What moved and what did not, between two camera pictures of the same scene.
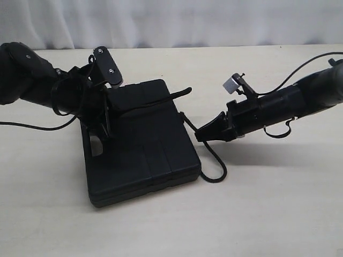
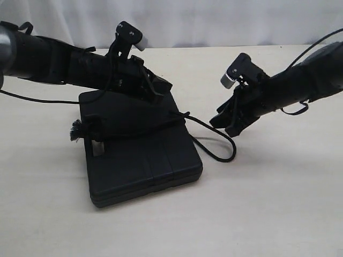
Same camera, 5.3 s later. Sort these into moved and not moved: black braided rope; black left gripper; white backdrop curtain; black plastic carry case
Moved: black left gripper; black braided rope
Not moved: black plastic carry case; white backdrop curtain
